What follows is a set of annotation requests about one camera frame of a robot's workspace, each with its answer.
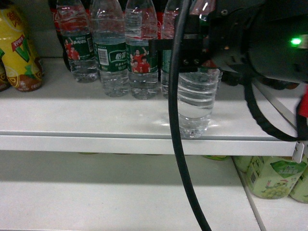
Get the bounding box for green grape juice bottle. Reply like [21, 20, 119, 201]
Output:
[246, 156, 308, 199]

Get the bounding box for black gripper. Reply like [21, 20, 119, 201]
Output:
[148, 0, 260, 73]

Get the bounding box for far left water bottle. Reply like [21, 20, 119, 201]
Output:
[56, 0, 99, 83]

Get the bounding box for thick black cable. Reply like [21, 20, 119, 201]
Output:
[167, 0, 213, 231]

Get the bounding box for black corrugated cable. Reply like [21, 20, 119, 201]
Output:
[244, 77, 300, 142]

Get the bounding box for water bottle green label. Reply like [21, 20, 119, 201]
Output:
[160, 0, 223, 140]

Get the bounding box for middle water bottle red players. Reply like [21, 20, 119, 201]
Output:
[125, 0, 158, 100]

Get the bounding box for lower white shelf board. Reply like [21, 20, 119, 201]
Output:
[0, 150, 265, 231]

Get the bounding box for brown tea bottle left edge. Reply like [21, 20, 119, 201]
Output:
[0, 61, 11, 91]

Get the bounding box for yellow lemon tea bottle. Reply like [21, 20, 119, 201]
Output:
[0, 4, 43, 92]

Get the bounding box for barcode label water bottle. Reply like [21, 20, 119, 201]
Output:
[90, 0, 129, 97]

